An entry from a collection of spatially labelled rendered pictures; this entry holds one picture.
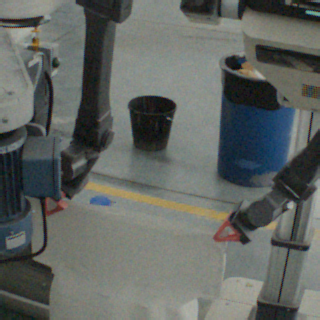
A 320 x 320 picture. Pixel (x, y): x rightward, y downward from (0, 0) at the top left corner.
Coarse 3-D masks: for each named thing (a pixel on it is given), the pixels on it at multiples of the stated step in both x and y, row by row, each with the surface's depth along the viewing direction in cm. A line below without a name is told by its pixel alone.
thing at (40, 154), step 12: (24, 144) 124; (36, 144) 125; (48, 144) 125; (60, 144) 130; (24, 156) 120; (36, 156) 120; (48, 156) 121; (60, 156) 130; (24, 168) 120; (36, 168) 121; (48, 168) 121; (60, 168) 131; (24, 180) 121; (36, 180) 122; (48, 180) 122; (24, 192) 122; (36, 192) 123; (48, 192) 123; (60, 192) 124
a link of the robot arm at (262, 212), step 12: (276, 180) 146; (276, 192) 142; (288, 192) 145; (312, 192) 143; (252, 204) 141; (264, 204) 139; (276, 204) 139; (252, 216) 141; (264, 216) 140; (276, 216) 141
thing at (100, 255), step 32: (64, 224) 163; (96, 224) 160; (128, 224) 158; (160, 224) 157; (192, 224) 157; (64, 256) 167; (96, 256) 164; (128, 256) 162; (160, 256) 161; (192, 256) 160; (224, 256) 158; (64, 288) 165; (96, 288) 163; (128, 288) 164; (160, 288) 165; (192, 288) 164
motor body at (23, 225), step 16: (0, 144) 117; (16, 144) 118; (0, 160) 118; (16, 160) 120; (0, 176) 119; (16, 176) 121; (0, 192) 120; (16, 192) 123; (0, 208) 120; (16, 208) 124; (0, 224) 122; (16, 224) 124; (32, 224) 131; (0, 240) 123; (16, 240) 125; (0, 256) 125
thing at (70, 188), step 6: (84, 174) 156; (60, 180) 157; (72, 180) 156; (78, 180) 156; (84, 180) 162; (66, 186) 157; (72, 186) 157; (78, 186) 158; (66, 192) 155; (72, 192) 156
